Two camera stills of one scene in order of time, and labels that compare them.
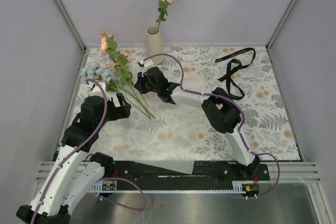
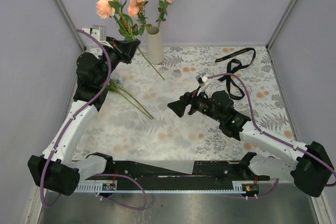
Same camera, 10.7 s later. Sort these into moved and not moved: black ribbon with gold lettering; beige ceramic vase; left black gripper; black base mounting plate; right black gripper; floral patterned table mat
Moved: right black gripper; left black gripper
Not moved: black base mounting plate; beige ceramic vase; black ribbon with gold lettering; floral patterned table mat
